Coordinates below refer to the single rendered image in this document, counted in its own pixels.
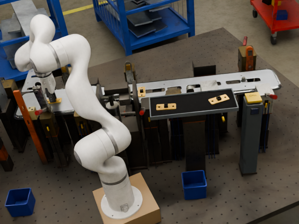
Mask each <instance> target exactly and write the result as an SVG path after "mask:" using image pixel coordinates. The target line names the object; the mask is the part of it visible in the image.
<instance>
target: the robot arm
mask: <svg viewBox="0 0 299 224"><path fill-rule="evenodd" d="M54 35H55V25H54V23H53V22H52V20H51V19H50V18H49V17H47V16H46V15H42V14H39V15H36V16H34V17H33V18H32V20H31V22H30V30H29V42H27V43H25V44H24V45H22V46H21V47H20V48H19V49H18V50H17V52H16V54H15V66H16V68H17V69H18V70H19V71H20V72H25V71H28V70H30V69H34V72H35V75H36V76H37V77H39V80H40V83H41V87H42V90H43V92H44V94H46V96H47V98H48V99H49V101H50V102H56V98H57V97H56V94H55V91H54V90H55V86H56V82H55V79H54V77H53V74H52V71H54V70H56V69H59V68H61V67H63V66H65V65H68V64H70V65H71V67H72V70H71V73H70V75H69V78H68V80H67V82H66V86H65V91H66V95H67V97H68V99H69V101H70V103H71V105H72V107H73V109H74V110H75V112H76V113H77V114H78V115H79V116H81V117H83V118H85V119H88V120H94V121H97V122H99V123H100V124H101V125H102V128H101V129H99V130H97V131H95V132H93V133H91V134H89V135H87V136H86V137H84V138H82V139H81V140H79V141H78V142H77V143H76V145H75V147H74V155H75V158H76V160H77V161H78V162H79V164H80V165H82V166H83V167H84V168H86V169H88V170H91V171H94V172H97V173H98V175H99V177H100V180H101V184H102V187H103V189H104V192H105V195H104V196H103V198H102V200H101V209H102V211H103V213H104V214H105V215H106V216H107V217H109V218H111V219H115V220H122V219H126V218H129V217H131V216H132V215H134V214H135V213H136V212H137V211H138V210H139V209H140V207H141V205H142V195H141V192H140V191H139V190H138V189H137V188H136V187H134V186H131V183H130V180H129V175H128V172H127V168H126V165H125V162H124V160H123V159H122V158H121V157H118V156H114V155H116V154H118V153H120V152H122V151H123V150H125V149H126V148H127V147H128V146H129V145H130V143H131V134H130V132H129V130H128V128H127V127H126V126H125V125H124V124H123V123H122V122H120V121H119V120H117V119H116V118H115V117H113V116H112V115H111V114H109V113H108V112H107V111H106V110H105V109H104V108H103V106H102V105H101V104H100V102H99V100H98V99H97V97H96V95H95V93H94V91H93V89H92V86H91V84H90V82H89V79H88V65H89V60H90V56H91V48H90V45H89V43H88V41H87V40H86V39H85V38H84V37H83V36H81V35H78V34H72V35H68V36H65V37H62V38H60V39H57V40H55V41H52V39H53V38H54Z"/></svg>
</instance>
